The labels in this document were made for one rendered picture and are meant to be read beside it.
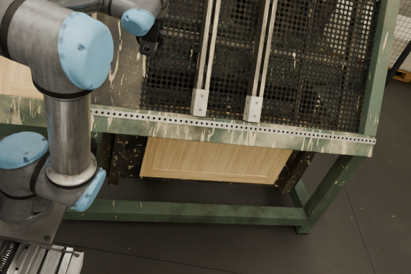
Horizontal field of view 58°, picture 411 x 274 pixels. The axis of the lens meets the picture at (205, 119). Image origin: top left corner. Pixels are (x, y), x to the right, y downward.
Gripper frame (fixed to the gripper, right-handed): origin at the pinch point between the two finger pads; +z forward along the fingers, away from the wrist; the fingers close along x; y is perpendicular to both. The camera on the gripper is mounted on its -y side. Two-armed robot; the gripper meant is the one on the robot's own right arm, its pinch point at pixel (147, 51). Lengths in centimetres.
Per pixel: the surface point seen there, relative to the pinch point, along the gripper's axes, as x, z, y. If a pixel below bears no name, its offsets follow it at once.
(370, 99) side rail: -119, 46, 34
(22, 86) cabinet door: 49, 41, -5
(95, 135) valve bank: 16, 51, -17
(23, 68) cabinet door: 50, 38, 1
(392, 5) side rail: -116, 21, 79
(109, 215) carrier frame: 5, 110, -42
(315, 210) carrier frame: -121, 110, -15
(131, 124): 2.1, 47.8, -8.9
